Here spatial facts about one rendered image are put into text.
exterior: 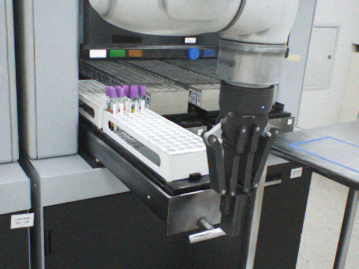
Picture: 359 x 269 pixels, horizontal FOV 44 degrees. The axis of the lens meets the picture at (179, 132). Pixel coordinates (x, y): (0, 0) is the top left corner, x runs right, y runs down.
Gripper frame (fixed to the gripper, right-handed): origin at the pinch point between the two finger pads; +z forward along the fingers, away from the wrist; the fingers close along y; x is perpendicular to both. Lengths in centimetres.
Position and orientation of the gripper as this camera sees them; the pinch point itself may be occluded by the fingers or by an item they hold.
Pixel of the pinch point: (231, 212)
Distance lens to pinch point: 69.0
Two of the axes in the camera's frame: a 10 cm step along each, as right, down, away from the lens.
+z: -0.7, 9.5, 3.1
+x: 5.1, 3.0, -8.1
